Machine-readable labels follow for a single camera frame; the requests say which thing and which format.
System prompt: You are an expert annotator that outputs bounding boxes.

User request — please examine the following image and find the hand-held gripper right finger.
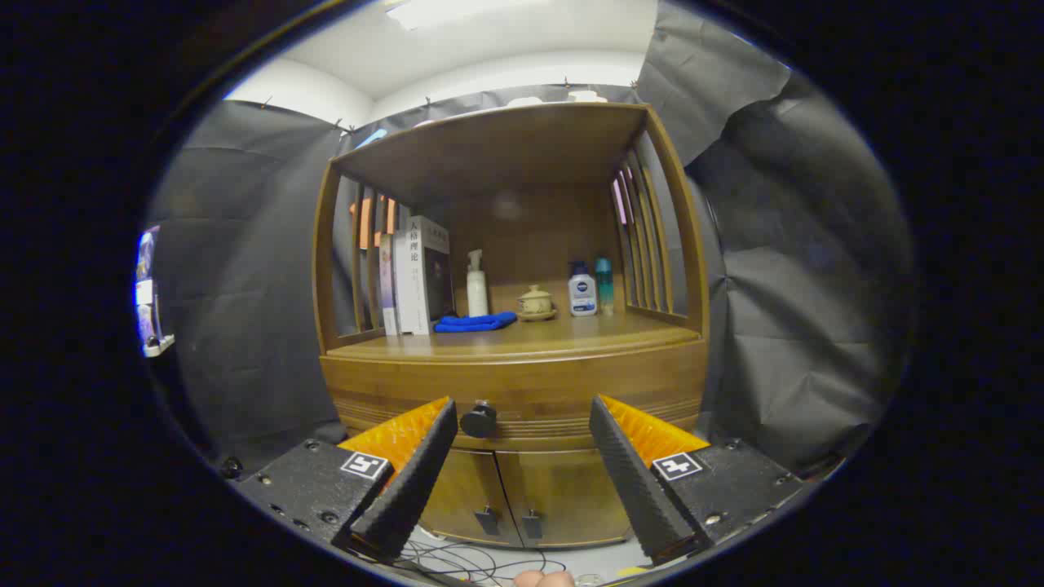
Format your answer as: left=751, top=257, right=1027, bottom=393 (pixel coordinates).
left=589, top=395, right=804, bottom=567

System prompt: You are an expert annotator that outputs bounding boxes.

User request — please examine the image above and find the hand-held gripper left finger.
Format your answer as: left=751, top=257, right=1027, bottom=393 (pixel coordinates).
left=231, top=397, right=459, bottom=563

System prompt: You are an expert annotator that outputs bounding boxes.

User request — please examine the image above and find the black drawer knob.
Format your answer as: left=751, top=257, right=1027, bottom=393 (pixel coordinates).
left=461, top=399, right=498, bottom=439

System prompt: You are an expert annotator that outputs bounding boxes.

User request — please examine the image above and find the wooden drawer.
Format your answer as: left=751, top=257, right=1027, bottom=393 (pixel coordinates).
left=321, top=341, right=709, bottom=451

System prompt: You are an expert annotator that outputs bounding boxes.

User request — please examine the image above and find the wooden cabinet door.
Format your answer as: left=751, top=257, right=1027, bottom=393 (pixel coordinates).
left=420, top=448, right=523, bottom=547
left=496, top=450, right=645, bottom=549

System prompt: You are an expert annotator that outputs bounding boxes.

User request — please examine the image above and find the wooden countertop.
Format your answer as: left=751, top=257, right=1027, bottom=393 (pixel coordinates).
left=326, top=310, right=704, bottom=364

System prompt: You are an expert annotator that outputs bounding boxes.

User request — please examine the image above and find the wooden cabinet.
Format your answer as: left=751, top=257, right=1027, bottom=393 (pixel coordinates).
left=312, top=102, right=710, bottom=549

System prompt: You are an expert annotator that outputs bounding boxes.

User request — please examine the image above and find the folded blue cloth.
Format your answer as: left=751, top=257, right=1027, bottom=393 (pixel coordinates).
left=434, top=311, right=518, bottom=333

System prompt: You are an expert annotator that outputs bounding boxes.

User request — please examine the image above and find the white lotion bottle blue cap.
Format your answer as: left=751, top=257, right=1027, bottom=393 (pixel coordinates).
left=568, top=261, right=599, bottom=317

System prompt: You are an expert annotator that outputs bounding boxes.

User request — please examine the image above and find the thin white book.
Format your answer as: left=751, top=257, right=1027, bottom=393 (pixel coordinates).
left=393, top=230, right=409, bottom=336

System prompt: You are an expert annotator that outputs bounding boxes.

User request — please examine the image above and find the white pump bottle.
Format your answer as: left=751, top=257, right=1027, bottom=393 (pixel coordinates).
left=466, top=249, right=490, bottom=318

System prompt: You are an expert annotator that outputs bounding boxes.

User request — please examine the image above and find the pale purple book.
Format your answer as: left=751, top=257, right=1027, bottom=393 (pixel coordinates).
left=378, top=234, right=396, bottom=336

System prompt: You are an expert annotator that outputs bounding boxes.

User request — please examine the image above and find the large white book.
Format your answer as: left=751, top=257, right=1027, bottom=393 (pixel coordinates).
left=405, top=215, right=455, bottom=336

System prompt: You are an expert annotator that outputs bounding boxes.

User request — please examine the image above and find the beige lidded ceramic teacup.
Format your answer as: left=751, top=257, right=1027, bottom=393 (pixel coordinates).
left=517, top=285, right=559, bottom=322

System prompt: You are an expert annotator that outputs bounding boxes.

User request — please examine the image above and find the tangle of black cables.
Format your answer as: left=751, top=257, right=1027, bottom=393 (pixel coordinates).
left=391, top=538, right=568, bottom=586

